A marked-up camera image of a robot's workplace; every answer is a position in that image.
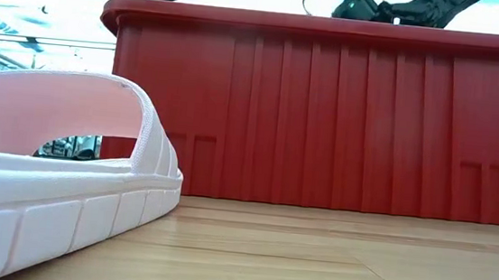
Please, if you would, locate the pale pink slide sandal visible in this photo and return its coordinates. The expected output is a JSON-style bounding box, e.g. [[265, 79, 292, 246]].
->
[[0, 64, 192, 280]]

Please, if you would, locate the red plastic bin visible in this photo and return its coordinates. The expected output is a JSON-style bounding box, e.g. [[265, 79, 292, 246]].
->
[[85, 0, 499, 226]]

